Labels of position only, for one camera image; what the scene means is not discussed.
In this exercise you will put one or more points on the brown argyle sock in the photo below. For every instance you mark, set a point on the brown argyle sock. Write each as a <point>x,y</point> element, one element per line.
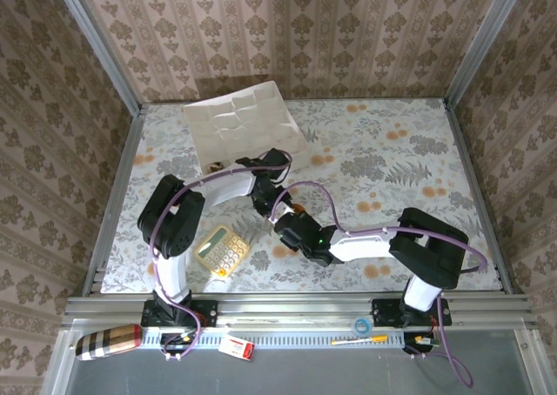
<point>216,167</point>

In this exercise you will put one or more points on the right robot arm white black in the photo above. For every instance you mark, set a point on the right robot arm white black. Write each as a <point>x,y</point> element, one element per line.
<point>370,245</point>

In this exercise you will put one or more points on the gold beige calculator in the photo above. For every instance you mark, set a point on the gold beige calculator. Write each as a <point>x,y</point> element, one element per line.
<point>222,251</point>

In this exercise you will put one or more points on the white divided organizer box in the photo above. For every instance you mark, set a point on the white divided organizer box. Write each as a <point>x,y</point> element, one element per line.
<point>243,121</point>

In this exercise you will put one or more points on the floral table cover sheet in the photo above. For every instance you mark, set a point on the floral table cover sheet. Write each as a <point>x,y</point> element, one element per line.
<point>391,160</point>

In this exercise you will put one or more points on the red white card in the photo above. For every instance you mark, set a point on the red white card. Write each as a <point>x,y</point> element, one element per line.
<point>236,348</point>

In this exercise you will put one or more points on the plaid rolled fabric bundle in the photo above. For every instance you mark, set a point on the plaid rolled fabric bundle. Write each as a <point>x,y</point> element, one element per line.
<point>109,342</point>

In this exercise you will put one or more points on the aluminium frame front rail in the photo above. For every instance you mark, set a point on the aluminium frame front rail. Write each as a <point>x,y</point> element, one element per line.
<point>296,308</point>

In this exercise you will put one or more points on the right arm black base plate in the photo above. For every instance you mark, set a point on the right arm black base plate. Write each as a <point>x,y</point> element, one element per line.
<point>385,312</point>

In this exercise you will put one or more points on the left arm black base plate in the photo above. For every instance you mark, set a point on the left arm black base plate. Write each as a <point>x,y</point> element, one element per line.
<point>206,313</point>

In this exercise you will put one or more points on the aluminium frame side rail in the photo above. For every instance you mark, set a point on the aluminium frame side rail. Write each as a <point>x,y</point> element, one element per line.
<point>474,173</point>
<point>115,195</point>

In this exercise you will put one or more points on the aluminium frame corner post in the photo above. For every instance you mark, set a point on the aluminium frame corner post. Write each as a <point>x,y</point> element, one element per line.
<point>483,38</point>
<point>98,42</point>

